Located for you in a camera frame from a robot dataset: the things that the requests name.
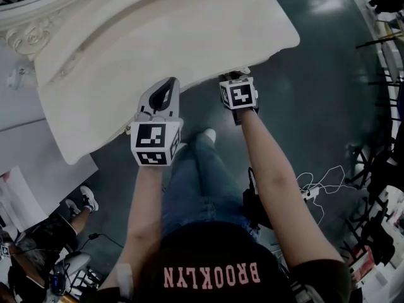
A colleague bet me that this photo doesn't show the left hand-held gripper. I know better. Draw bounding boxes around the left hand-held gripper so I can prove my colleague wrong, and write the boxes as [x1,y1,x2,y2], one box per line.
[130,76,184,167]

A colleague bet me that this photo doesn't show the black hip pouch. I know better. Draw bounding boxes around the black hip pouch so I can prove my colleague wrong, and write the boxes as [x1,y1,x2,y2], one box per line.
[242,167,273,230]

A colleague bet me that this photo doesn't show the white low platform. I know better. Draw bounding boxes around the white low platform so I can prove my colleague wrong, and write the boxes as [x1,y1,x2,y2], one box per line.
[0,117,99,221]

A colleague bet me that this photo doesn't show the person's black t-shirt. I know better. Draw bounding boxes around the person's black t-shirt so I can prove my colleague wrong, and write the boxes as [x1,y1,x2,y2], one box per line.
[137,222,356,303]

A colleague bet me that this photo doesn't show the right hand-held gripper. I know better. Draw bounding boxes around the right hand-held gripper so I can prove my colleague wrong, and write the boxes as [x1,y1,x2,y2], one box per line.
[218,70,261,126]

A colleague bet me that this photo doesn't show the black cable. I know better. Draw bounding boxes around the black cable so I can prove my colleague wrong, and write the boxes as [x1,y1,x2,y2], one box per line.
[87,231,128,249]

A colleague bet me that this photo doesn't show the white power strip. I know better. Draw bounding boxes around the white power strip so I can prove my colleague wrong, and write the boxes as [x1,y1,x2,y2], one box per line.
[301,187,320,201]

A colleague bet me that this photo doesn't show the cluster of black chairs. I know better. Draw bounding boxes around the cluster of black chairs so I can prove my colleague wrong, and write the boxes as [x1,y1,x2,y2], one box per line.
[343,33,404,266]

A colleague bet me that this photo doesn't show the cream ornate dressing table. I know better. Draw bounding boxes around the cream ornate dressing table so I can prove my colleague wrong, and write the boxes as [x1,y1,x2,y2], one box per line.
[32,0,301,166]

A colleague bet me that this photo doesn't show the person's blue jeans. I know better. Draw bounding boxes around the person's blue jeans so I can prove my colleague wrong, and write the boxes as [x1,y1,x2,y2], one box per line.
[160,133,263,244]

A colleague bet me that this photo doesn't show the person's white shoe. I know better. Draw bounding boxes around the person's white shoe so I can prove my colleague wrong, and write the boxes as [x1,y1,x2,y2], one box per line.
[201,128,217,145]

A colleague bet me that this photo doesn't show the white cable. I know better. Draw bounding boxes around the white cable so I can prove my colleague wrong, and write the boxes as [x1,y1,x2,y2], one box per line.
[295,164,372,227]

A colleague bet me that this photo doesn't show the white arm strap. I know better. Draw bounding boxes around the white arm strap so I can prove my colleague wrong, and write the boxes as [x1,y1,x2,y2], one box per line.
[114,263,134,300]

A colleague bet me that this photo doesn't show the white ornate oval mirror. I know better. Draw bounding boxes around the white ornate oval mirror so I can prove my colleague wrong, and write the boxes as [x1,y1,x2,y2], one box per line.
[0,0,219,85]

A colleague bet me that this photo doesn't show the person's right forearm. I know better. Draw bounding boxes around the person's right forearm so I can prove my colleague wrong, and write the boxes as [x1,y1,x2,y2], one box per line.
[236,107,345,273]

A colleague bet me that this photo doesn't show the person's left forearm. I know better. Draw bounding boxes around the person's left forearm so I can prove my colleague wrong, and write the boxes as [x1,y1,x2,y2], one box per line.
[100,162,165,298]

